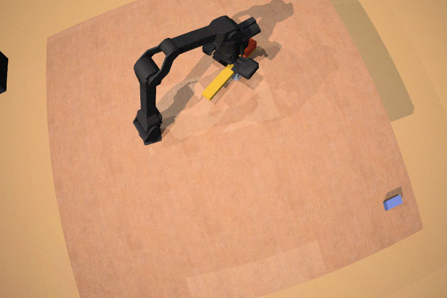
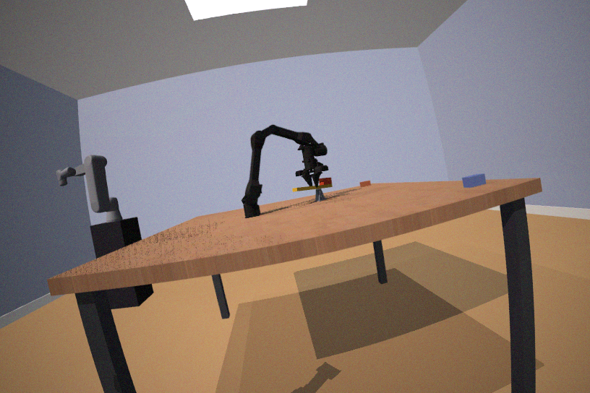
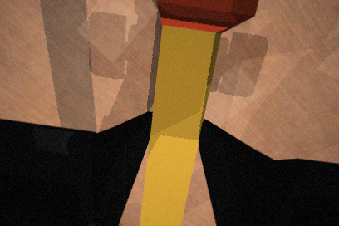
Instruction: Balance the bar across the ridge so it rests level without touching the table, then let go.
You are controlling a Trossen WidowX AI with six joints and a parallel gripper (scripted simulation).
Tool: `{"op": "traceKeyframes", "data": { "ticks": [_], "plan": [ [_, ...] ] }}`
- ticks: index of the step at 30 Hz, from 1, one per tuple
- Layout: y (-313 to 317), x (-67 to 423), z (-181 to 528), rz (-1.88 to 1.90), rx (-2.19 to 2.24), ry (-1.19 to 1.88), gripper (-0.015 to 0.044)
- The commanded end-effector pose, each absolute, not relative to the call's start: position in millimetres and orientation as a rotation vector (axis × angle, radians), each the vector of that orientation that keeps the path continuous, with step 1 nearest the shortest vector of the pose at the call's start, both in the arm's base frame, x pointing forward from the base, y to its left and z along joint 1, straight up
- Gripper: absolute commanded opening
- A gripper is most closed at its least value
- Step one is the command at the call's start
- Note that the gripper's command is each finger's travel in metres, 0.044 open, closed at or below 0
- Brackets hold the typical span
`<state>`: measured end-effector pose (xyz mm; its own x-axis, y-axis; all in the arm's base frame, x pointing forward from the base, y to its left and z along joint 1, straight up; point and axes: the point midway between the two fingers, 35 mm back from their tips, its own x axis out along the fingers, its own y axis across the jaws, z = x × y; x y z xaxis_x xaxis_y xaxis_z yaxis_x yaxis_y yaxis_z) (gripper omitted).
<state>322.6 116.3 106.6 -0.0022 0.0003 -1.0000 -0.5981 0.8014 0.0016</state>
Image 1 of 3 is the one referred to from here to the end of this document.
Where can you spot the blue rectangular block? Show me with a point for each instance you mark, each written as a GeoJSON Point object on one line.
{"type": "Point", "coordinates": [393, 202]}

